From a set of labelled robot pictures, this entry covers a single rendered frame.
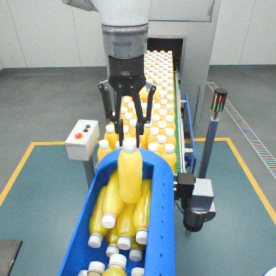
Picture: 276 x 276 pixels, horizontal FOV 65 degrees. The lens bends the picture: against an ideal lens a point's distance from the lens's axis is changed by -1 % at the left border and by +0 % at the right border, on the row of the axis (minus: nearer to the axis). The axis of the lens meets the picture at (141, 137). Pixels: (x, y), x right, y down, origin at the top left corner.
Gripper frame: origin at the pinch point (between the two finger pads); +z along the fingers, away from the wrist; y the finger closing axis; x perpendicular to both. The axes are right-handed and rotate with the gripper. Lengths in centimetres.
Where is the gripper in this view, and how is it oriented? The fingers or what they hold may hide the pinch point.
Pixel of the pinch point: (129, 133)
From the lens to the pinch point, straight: 57.5
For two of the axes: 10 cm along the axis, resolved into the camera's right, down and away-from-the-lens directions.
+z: 0.0, 8.1, 5.9
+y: 9.9, 0.6, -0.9
